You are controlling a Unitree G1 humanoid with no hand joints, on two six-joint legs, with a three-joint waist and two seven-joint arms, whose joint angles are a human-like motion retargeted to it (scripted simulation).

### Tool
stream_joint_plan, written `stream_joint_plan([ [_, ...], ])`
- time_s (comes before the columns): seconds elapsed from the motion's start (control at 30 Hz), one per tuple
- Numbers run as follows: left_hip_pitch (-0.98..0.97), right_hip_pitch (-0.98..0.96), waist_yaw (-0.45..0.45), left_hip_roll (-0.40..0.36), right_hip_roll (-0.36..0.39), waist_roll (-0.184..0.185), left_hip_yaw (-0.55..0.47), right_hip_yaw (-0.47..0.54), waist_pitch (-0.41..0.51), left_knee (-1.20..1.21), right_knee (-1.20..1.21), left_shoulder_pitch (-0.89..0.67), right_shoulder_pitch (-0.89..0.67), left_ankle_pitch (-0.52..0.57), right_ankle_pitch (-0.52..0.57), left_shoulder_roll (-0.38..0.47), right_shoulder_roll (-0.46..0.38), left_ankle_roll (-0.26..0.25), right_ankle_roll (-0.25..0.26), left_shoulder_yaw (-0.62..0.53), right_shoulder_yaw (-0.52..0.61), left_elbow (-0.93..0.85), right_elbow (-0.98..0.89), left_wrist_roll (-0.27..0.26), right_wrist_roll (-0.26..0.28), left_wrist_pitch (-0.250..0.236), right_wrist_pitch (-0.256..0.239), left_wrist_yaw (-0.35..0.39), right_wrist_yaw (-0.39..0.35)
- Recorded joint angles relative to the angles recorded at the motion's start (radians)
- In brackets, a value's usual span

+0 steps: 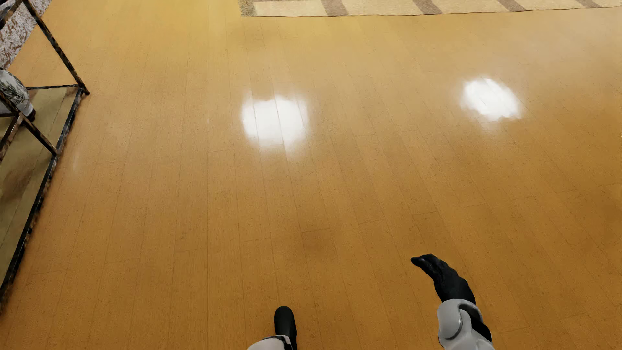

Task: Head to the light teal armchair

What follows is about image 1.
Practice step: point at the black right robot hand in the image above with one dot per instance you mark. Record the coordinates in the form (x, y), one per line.
(444, 279)

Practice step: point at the black left robot foot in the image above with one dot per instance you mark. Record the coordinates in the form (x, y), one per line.
(285, 322)

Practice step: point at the white left robot leg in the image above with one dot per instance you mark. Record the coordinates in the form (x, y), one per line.
(267, 344)

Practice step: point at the beige striped area rug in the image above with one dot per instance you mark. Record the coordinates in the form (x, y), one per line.
(418, 7)

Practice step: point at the grey patterned ceramic vase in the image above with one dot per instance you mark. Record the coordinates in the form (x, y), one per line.
(14, 95)

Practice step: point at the speckled grey white rug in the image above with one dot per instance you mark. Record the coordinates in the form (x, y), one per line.
(19, 26)

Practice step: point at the dark metal frame side table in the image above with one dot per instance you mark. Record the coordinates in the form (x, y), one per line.
(46, 160)

